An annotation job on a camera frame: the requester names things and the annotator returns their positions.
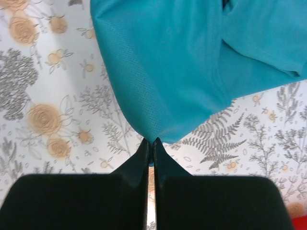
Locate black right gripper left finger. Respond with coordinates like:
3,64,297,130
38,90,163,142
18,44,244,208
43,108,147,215
0,140,150,230

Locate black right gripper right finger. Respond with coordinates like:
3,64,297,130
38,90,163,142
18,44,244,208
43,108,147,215
153,139,293,230

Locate teal t shirt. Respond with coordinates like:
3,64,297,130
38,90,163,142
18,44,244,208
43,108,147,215
89,0,307,167

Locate floral patterned table mat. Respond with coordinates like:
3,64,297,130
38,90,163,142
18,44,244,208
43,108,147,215
0,0,307,230

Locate red plastic tray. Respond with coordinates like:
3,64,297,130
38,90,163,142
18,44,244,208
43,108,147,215
292,216,307,230

